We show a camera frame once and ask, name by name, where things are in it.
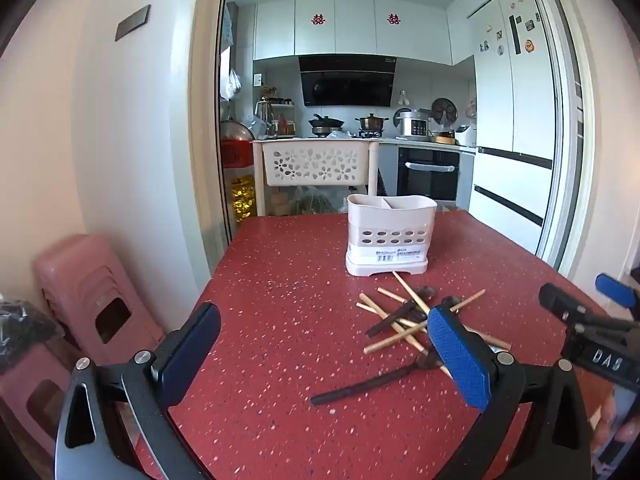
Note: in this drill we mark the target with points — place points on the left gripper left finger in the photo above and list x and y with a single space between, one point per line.
180 356

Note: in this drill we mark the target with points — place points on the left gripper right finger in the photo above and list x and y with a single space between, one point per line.
466 356

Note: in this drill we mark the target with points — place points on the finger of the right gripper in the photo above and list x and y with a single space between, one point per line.
571 311
623 295

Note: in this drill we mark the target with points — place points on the dark handled spoon front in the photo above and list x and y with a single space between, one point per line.
426 360

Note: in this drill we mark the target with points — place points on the dark handled spoon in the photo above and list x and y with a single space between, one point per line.
450 303
426 360
408 308

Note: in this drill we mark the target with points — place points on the wooden chopstick low diagonal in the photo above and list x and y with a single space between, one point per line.
408 333

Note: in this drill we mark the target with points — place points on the wooden chopstick short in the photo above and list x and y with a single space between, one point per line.
391 295

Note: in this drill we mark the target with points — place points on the wooden chopstick long diagonal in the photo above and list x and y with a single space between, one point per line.
399 326

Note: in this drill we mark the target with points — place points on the person's right hand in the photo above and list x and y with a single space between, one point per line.
604 428

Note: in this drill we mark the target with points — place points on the pink plastic stool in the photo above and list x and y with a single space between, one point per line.
90 297

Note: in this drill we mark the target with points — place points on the white refrigerator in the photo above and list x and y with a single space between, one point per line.
515 124

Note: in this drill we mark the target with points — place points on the white plastic utensil holder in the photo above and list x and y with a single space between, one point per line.
389 234

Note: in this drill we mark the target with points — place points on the black bag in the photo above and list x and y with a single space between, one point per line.
22 327

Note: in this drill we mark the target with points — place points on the yellow oil bottle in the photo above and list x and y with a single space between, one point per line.
243 198

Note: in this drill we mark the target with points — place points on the black built-in oven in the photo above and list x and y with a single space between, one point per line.
431 173

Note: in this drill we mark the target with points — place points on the white perforated basket rack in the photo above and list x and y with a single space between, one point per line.
313 162

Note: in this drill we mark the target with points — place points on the silver rice cooker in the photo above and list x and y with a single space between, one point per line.
412 122

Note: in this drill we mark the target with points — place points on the brass cooking pot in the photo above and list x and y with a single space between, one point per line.
371 123

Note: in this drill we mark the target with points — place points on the black wok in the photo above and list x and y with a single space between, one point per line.
324 125

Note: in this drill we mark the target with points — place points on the black range hood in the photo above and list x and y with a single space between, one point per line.
347 79

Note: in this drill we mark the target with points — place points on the grey wall switch plate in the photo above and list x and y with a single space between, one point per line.
132 22

